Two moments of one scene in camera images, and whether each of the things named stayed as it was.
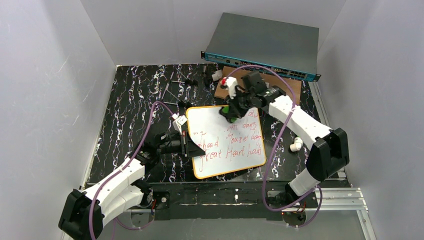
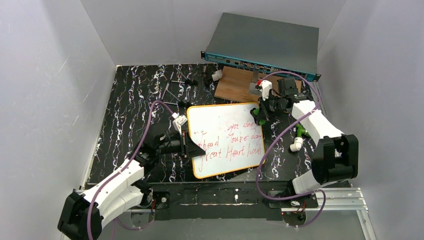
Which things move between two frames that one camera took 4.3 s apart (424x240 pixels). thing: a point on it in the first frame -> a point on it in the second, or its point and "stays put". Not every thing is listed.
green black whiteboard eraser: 225,111 -> 254,112
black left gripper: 185,144 stays put
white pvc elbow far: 218,75 stays put
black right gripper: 239,102 -> 263,107
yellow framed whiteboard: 229,146 stays put
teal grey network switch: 238,41 stays put
